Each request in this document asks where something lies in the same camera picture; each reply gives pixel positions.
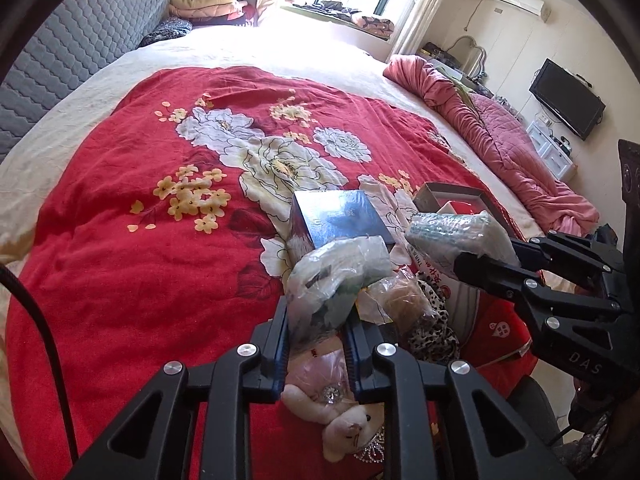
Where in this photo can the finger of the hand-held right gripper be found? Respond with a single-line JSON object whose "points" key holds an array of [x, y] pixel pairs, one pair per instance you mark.
{"points": [[500, 280], [565, 255]]}

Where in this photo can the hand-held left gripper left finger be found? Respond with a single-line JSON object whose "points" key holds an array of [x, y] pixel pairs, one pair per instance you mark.
{"points": [[280, 345]]}

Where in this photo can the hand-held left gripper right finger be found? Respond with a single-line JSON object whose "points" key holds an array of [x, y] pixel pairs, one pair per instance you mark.
{"points": [[357, 360]]}

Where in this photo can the green patterned tissue packet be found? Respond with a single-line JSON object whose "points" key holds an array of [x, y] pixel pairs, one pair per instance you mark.
{"points": [[450, 232]]}

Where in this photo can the clear tissue packet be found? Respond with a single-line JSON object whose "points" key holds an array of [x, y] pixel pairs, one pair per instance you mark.
{"points": [[330, 280]]}

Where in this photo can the grey cardboard box tray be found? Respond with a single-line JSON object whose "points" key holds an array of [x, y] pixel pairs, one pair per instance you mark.
{"points": [[425, 197]]}

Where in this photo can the pink packet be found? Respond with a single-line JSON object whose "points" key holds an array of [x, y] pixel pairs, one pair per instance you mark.
{"points": [[320, 370]]}

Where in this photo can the red tissue pack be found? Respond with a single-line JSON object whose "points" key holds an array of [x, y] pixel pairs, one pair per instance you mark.
{"points": [[495, 340]]}

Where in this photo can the white plush bear with crown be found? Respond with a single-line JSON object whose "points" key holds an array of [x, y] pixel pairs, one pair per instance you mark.
{"points": [[345, 430]]}

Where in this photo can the clear bag with brown item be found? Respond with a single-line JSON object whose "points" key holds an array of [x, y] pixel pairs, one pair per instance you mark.
{"points": [[400, 297]]}

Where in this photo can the leopard print scrunchie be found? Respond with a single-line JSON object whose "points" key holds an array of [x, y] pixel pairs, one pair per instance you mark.
{"points": [[432, 330]]}

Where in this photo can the white drawer cabinet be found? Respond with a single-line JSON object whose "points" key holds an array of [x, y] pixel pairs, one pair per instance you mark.
{"points": [[550, 147]]}

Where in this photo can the pink quilt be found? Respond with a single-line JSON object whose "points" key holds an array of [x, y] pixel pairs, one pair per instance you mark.
{"points": [[500, 135]]}

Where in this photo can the glossy black box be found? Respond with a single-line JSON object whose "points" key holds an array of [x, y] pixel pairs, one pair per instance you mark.
{"points": [[340, 215]]}

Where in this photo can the black flat television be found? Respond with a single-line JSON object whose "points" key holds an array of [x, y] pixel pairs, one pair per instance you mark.
{"points": [[567, 100]]}

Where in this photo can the red floral blanket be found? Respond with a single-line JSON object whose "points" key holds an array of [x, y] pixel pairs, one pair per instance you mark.
{"points": [[125, 270]]}

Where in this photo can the vanity mirror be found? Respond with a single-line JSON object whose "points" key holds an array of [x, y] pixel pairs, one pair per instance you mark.
{"points": [[470, 55]]}

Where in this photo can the patterned cushion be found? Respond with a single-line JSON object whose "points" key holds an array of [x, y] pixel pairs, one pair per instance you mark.
{"points": [[372, 22]]}

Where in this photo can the dark clothes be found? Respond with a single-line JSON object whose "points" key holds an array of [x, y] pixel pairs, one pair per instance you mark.
{"points": [[325, 8]]}

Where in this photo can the dark patterned pillow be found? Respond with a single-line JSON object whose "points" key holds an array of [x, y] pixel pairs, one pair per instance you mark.
{"points": [[167, 31]]}

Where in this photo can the grey quilted headboard cover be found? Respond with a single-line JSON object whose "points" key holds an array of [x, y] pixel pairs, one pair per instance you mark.
{"points": [[75, 35]]}

